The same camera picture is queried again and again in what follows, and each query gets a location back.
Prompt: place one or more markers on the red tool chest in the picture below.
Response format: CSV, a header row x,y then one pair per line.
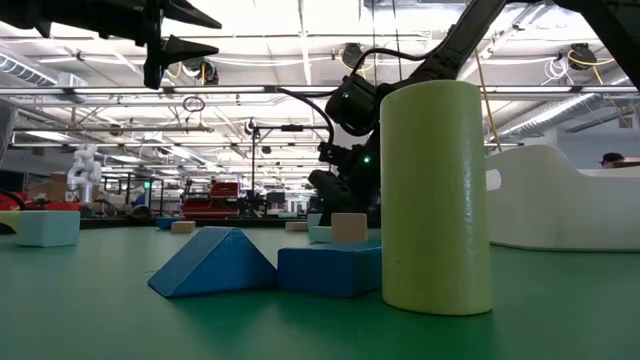
x,y
220,192

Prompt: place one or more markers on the red equipment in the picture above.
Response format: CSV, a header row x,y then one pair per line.
x,y
60,205

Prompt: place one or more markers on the black table frame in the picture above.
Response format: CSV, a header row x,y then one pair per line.
x,y
125,223

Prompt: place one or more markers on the yellow-green cylinder block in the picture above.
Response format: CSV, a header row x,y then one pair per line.
x,y
435,200

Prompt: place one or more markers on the small blue block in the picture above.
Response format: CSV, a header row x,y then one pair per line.
x,y
165,223

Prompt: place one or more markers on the mint cube block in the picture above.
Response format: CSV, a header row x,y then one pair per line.
x,y
47,229

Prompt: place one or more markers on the silver air duct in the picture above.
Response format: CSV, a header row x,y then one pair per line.
x,y
550,117
25,70

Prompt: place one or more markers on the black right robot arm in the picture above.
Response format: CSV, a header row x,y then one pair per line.
x,y
465,35

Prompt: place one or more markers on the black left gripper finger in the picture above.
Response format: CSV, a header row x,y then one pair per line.
x,y
185,50
185,11

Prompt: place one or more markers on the long pink block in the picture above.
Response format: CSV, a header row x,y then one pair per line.
x,y
183,227

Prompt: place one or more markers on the cardboard box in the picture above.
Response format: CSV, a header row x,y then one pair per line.
x,y
52,189

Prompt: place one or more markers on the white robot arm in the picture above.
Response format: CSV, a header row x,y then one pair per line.
x,y
85,172

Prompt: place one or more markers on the yellow rectangular block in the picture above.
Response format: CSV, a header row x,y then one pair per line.
x,y
9,216

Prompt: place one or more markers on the blue triangular prism block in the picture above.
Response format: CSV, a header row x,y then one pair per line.
x,y
215,265

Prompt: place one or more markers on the person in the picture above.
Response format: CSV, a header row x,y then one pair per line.
x,y
611,159

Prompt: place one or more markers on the mint rectangular block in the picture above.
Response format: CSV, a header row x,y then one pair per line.
x,y
314,220
320,235

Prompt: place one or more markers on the blue rectangular block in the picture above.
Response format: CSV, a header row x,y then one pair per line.
x,y
330,270

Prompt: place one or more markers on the long ceiling light strip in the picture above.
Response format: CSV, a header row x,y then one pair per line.
x,y
225,89

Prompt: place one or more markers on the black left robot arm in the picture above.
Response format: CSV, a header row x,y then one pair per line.
x,y
20,10

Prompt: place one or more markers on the white plastic bin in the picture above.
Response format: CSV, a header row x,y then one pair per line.
x,y
550,210

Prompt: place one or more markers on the black metal rig frame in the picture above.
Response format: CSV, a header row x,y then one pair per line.
x,y
291,128

